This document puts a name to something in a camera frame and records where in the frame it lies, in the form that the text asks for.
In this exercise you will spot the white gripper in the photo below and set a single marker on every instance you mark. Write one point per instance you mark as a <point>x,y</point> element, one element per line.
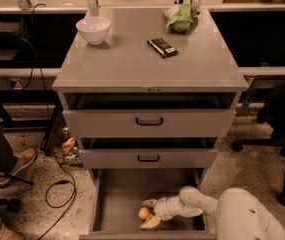
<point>162,209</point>

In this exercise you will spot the orange fruit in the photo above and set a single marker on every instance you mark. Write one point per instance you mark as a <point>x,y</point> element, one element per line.
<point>144,213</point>

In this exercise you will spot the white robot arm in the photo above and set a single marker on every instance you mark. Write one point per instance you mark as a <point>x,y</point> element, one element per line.
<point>238,214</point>

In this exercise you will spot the bottom grey drawer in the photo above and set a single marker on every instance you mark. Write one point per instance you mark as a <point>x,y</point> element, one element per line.
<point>118,199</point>

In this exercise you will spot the grey drawer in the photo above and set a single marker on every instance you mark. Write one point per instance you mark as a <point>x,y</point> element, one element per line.
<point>128,115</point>
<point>129,153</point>
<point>118,199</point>

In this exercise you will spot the middle grey drawer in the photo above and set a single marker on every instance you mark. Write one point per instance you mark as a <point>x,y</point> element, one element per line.
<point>129,153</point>

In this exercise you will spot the top grey drawer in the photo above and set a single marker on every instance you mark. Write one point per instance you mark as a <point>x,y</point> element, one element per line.
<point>128,115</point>

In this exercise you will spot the grey metal drawer cabinet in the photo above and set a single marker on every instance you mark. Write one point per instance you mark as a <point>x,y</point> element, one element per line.
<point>126,63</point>

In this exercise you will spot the tan shoe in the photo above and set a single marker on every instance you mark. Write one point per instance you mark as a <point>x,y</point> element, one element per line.
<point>23,161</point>

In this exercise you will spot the black snack bar wrapper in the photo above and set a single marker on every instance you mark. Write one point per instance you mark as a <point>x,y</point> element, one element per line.
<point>162,47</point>

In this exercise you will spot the white ceramic bowl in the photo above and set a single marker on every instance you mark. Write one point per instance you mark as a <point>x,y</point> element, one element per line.
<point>93,29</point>

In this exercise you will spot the green chip bag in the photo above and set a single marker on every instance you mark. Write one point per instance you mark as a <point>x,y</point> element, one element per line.
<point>180,17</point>

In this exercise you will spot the dark bag on shelf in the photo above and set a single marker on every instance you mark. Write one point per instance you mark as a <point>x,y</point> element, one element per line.
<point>10,35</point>

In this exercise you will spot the wire basket with bottles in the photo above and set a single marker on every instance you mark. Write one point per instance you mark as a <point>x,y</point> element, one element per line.
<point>63,144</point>

